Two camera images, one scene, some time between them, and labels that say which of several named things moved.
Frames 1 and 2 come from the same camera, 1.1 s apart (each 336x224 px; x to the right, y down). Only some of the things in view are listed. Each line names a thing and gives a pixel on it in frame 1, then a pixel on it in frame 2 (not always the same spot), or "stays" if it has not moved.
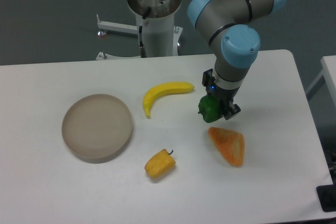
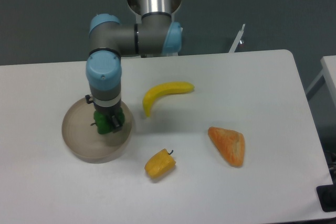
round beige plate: (96, 128) stays
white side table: (328, 71) stays
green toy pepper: (210, 108) → (105, 123)
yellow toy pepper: (160, 163) stays
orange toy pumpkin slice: (231, 144) stays
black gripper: (225, 95) → (111, 107)
